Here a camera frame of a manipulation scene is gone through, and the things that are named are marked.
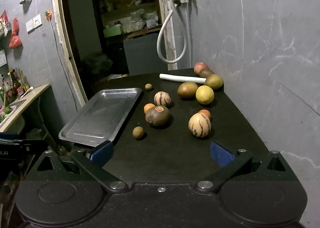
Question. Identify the small reddish apple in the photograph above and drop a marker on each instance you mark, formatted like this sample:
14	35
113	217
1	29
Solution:
200	66

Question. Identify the green vegetables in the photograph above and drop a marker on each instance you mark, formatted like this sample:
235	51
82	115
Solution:
5	114

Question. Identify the red plastic bag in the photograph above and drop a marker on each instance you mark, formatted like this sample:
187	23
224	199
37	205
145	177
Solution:
15	40

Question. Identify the green box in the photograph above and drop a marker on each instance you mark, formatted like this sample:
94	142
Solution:
113	31

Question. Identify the round striped pepino melon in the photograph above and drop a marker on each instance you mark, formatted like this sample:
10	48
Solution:
162	99

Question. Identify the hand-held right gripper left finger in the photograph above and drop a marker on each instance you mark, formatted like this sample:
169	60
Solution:
102	153

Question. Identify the white tube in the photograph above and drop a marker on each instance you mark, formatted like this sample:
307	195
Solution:
180	77

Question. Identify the egg-shaped striped pepino melon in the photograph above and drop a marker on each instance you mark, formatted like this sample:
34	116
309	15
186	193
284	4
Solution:
199	125

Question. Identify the cluster of condiment bottles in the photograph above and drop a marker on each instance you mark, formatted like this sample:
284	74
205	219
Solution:
15	82

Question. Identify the small brown kiwi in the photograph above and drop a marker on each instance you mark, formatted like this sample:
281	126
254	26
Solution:
206	72

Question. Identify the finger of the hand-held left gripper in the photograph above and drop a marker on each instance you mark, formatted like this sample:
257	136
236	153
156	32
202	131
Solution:
8	135
33	147

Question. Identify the white paper sheet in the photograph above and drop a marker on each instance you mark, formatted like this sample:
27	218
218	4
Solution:
114	76

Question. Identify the orange tangerine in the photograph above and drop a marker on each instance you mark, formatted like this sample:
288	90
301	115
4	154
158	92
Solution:
206	113
148	108

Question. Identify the metal tray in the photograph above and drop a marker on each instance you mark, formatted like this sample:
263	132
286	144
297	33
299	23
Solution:
100	115

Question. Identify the hanging printed packets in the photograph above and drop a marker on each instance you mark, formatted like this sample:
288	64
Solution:
5	24

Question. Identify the round green-brown pear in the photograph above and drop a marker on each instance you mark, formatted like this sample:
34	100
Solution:
187	90

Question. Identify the wooden shelf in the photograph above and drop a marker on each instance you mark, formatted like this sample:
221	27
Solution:
125	7

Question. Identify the oval green-brown pear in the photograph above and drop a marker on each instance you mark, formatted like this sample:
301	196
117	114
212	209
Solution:
214	81

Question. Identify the yellow lemon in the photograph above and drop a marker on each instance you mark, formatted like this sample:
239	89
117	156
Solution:
205	95

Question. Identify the grey cabinet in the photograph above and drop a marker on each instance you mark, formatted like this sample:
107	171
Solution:
142	52

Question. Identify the dark bag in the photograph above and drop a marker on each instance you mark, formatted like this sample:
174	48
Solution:
97	64

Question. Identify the large brown kiwi with sticker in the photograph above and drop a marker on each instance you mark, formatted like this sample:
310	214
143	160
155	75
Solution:
158	116

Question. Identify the clear plastic bags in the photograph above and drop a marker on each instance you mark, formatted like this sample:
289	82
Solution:
142	20

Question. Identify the small brown longan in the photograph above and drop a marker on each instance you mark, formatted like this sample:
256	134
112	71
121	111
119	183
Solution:
148	86
138	133

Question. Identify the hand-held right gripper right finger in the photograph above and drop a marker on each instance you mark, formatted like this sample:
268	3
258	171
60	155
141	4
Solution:
221	156

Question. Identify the white wall switch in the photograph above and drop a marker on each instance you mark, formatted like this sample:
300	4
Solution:
33	23

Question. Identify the metal sink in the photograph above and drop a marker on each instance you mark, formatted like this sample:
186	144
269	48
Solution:
12	108

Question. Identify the peeling white door jamb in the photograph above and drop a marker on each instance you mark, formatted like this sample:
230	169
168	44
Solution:
170	42

